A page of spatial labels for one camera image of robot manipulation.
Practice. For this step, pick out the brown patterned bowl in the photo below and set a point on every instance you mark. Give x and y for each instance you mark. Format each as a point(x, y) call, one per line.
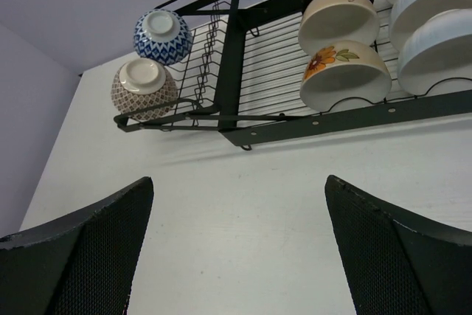
point(143, 84)

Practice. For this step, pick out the black wire dish rack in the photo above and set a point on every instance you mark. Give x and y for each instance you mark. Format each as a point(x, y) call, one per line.
point(242, 80)

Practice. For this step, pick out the cream bowl orange flower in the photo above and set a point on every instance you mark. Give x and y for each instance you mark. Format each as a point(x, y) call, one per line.
point(342, 71)

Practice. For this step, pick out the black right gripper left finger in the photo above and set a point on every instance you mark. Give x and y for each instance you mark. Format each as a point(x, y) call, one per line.
point(81, 263)

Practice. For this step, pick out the white bowl front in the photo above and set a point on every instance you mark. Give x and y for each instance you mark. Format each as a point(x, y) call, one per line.
point(439, 50)

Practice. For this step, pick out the blue patterned bowl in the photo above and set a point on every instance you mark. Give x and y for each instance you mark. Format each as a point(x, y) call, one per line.
point(163, 36)

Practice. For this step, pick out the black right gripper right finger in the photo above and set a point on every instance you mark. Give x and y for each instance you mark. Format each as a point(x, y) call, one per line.
point(396, 261)

